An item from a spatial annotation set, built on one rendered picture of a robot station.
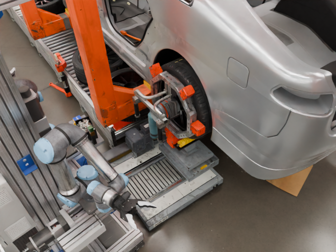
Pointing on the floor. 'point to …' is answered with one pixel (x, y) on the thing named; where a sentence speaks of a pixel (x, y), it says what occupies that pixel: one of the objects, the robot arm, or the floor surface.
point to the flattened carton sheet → (292, 181)
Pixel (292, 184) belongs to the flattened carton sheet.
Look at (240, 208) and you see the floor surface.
